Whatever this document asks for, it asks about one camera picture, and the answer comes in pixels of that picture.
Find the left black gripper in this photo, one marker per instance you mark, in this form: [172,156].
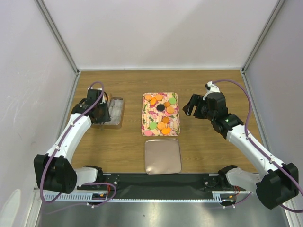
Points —
[106,117]

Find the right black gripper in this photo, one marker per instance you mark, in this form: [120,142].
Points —
[195,100]

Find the black round cookie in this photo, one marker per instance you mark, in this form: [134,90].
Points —
[160,107]

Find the orange cookie small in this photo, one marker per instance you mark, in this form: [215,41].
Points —
[153,101]

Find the metal serving tongs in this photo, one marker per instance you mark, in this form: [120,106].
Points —
[103,126]

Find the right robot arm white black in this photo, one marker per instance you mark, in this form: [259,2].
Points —
[275,182]

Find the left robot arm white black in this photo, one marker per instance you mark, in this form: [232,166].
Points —
[53,170]

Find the metal cookie tin box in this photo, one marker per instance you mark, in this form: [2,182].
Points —
[117,106]

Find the green cookie upper right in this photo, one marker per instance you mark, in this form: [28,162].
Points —
[172,101]

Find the orange cookie right middle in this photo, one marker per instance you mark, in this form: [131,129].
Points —
[170,110]

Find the brown waffle cookie upper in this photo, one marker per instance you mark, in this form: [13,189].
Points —
[167,104]

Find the pink cookie middle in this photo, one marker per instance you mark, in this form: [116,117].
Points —
[168,114]

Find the pink cookie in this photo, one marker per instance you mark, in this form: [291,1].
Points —
[148,133]
[168,114]

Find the brown cookie lower middle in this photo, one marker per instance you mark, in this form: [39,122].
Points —
[165,120]

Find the floral rectangular tray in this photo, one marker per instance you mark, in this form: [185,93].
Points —
[151,114]

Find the orange cookie top centre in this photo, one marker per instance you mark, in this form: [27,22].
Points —
[159,97]

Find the orange fish cookie bottom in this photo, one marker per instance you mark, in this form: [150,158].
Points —
[166,131]

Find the orange waffle cookie lower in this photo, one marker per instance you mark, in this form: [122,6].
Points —
[161,125]

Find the orange cookie top left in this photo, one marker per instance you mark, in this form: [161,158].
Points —
[147,97]

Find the pink cookie bottom left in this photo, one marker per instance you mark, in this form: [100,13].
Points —
[148,133]

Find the metal tin lid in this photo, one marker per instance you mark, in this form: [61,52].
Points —
[162,157]

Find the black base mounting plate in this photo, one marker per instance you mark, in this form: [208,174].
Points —
[183,186]

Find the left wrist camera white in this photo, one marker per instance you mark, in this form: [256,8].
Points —
[106,98]

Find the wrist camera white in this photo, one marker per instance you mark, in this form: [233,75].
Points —
[106,98]
[211,88]

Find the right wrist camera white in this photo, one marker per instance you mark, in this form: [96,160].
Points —
[211,88]

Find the grey cable duct left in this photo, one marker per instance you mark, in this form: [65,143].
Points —
[83,196]

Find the grey cable duct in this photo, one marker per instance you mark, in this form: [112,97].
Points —
[224,196]
[83,196]

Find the aluminium frame post left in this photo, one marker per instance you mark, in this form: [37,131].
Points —
[56,33]

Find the aluminium frame post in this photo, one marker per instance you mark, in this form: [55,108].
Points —
[277,8]
[56,33]

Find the grey cable duct right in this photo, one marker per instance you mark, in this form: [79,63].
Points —
[224,196]

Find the aluminium frame post right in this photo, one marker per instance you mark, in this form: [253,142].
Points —
[277,8]

